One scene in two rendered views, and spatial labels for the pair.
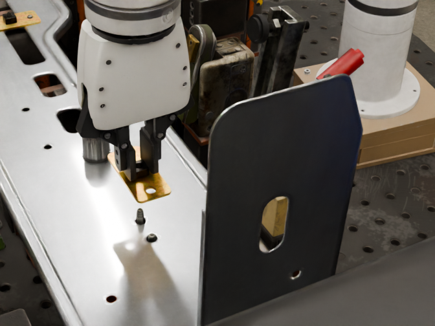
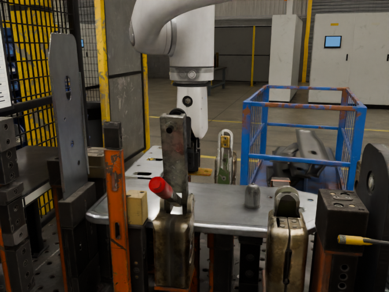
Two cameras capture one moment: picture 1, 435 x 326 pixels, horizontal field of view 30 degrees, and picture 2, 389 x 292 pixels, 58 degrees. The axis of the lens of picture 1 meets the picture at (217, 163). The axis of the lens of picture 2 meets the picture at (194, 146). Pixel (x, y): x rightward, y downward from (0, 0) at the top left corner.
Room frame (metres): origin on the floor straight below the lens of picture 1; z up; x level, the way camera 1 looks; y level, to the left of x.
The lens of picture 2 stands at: (1.08, -0.44, 1.31)
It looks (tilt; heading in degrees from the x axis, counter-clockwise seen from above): 16 degrees down; 130
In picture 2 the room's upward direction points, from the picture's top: straight up
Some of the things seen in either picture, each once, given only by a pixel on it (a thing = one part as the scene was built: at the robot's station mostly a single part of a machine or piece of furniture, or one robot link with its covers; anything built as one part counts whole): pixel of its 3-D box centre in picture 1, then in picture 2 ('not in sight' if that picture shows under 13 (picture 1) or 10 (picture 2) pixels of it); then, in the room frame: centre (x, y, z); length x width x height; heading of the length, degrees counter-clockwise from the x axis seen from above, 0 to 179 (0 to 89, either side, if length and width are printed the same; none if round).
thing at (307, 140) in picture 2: not in sight; (298, 148); (-0.09, 2.37, 0.47); 1.20 x 0.80 x 0.95; 112
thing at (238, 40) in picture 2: not in sight; (231, 56); (-5.97, 10.09, 1.00); 4.54 x 0.14 x 2.00; 23
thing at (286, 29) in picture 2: not in sight; (286, 50); (-3.07, 8.26, 1.22); 2.40 x 0.54 x 2.45; 110
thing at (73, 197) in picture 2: not in sight; (83, 249); (0.40, -0.04, 0.85); 0.12 x 0.03 x 0.30; 120
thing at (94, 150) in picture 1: (96, 143); (252, 197); (0.75, 0.14, 1.02); 0.03 x 0.03 x 0.07
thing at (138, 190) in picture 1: (138, 170); (191, 169); (0.64, 0.08, 1.07); 0.08 x 0.04 x 0.01; 30
